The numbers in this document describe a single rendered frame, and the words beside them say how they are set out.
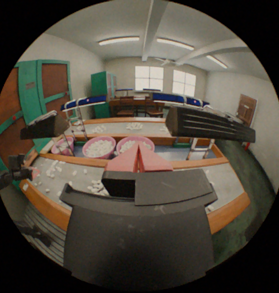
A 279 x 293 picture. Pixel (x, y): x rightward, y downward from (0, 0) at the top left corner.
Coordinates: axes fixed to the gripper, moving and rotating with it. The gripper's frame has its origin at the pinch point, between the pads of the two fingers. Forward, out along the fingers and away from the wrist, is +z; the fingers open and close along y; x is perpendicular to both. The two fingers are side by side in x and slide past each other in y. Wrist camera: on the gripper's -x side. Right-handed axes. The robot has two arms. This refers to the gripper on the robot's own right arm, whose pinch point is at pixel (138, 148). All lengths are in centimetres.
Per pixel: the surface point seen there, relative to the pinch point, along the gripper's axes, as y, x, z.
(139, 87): -6, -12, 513
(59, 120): 27.1, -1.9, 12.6
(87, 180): 28.4, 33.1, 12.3
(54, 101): 105, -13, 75
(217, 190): -47, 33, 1
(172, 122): -7.9, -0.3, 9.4
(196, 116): -14.9, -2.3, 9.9
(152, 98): -11, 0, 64
